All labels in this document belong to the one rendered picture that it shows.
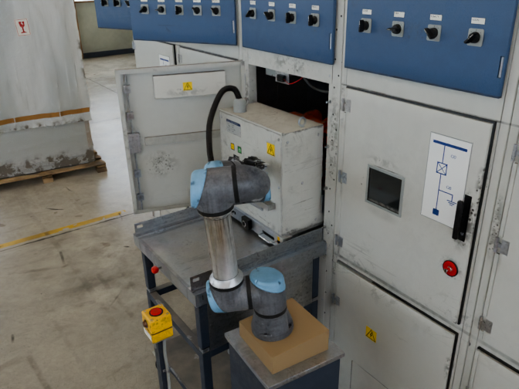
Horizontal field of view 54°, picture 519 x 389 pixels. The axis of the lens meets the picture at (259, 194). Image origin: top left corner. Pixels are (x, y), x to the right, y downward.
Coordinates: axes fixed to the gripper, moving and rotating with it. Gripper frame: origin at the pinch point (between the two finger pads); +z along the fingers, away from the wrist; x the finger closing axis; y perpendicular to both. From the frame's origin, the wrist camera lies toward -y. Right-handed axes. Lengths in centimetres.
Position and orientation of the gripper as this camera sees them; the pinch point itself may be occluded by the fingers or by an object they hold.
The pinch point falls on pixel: (263, 166)
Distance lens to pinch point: 218.2
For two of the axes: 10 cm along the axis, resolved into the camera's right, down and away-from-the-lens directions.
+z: 6.2, -0.8, 7.8
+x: 1.5, -9.6, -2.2
